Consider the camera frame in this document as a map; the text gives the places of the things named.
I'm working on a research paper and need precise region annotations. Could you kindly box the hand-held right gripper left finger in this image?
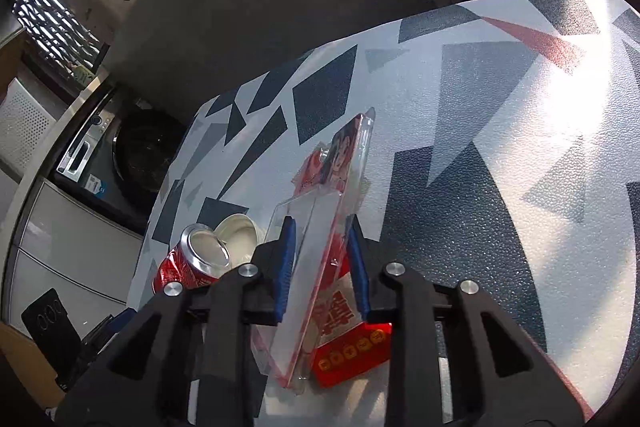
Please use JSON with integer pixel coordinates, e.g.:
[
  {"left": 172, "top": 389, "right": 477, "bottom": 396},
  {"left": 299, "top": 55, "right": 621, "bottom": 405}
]
[{"left": 55, "top": 216, "right": 298, "bottom": 427}]

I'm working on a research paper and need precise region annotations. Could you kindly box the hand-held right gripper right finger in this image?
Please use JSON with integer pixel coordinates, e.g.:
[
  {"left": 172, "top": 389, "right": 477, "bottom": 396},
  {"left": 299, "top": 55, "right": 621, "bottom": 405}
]
[{"left": 347, "top": 214, "right": 586, "bottom": 427}]

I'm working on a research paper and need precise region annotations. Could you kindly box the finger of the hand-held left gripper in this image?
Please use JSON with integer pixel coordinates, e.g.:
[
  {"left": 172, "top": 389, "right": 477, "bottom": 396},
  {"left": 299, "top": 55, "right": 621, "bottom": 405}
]
[{"left": 56, "top": 309, "right": 132, "bottom": 390}]

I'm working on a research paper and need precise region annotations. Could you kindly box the clear plastic blister package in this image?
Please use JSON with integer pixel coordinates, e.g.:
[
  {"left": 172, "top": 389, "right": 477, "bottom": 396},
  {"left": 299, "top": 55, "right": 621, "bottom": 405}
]
[{"left": 250, "top": 107, "right": 377, "bottom": 395}]

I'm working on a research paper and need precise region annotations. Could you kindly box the crushed red soda can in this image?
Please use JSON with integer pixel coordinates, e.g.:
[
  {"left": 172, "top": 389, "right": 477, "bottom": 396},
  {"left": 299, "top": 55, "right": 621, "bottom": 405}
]
[{"left": 151, "top": 223, "right": 235, "bottom": 294}]

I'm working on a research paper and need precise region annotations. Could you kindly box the white round cup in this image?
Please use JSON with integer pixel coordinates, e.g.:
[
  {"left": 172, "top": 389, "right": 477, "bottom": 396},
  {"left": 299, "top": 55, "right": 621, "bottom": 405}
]
[{"left": 214, "top": 213, "right": 259, "bottom": 269}]

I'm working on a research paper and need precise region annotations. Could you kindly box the white cabinet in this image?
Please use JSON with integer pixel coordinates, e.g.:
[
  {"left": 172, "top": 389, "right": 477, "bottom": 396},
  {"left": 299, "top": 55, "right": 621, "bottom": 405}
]
[{"left": 0, "top": 179, "right": 146, "bottom": 325}]

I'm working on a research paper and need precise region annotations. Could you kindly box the red paper packet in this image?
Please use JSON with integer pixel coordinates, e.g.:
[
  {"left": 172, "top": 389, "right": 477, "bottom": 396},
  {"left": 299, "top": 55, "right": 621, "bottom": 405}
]
[{"left": 310, "top": 287, "right": 396, "bottom": 389}]

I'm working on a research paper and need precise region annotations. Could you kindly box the geometric patterned tablecloth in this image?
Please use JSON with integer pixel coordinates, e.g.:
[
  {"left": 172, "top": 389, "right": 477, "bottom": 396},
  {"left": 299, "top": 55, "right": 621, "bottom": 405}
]
[{"left": 125, "top": 0, "right": 640, "bottom": 427}]

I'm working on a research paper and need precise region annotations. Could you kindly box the grey washing machine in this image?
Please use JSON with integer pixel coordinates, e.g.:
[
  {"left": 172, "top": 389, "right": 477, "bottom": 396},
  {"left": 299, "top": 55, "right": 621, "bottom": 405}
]
[{"left": 54, "top": 89, "right": 188, "bottom": 220}]

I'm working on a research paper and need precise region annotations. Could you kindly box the white perforated panel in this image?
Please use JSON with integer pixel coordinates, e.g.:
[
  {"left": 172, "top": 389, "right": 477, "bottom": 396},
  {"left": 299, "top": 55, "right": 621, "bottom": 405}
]
[{"left": 0, "top": 77, "right": 56, "bottom": 180}]

